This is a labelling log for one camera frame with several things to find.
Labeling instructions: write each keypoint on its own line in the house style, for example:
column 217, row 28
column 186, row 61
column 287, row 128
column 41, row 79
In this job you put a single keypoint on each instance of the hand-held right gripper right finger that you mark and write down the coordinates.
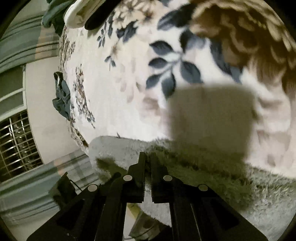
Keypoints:
column 157, row 180

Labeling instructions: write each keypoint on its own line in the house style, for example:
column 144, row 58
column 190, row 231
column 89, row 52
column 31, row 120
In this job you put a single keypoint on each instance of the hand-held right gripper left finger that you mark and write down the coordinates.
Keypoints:
column 141, row 178

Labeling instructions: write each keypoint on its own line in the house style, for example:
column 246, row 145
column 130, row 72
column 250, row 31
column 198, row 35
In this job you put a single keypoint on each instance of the grey fleece pants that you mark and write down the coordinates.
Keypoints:
column 219, row 185

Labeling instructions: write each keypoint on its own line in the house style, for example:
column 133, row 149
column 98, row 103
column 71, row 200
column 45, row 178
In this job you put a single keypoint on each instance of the folded black pants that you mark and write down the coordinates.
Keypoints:
column 98, row 19

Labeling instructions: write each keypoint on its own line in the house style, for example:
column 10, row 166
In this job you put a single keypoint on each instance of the folded white pants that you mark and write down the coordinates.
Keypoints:
column 76, row 15

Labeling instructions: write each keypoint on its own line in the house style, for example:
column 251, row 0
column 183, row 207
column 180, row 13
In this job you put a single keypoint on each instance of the grey-green striped curtain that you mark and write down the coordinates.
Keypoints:
column 30, row 185
column 20, row 46

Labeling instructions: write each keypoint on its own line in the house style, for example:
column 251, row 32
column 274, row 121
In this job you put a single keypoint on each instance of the floral bed sheet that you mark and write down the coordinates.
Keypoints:
column 120, row 104

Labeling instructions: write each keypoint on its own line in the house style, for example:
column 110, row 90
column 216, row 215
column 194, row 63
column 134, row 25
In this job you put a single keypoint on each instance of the small teal garment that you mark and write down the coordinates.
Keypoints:
column 62, row 99

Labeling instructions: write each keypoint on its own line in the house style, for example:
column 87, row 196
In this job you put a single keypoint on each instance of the window with metal grille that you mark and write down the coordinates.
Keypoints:
column 13, row 97

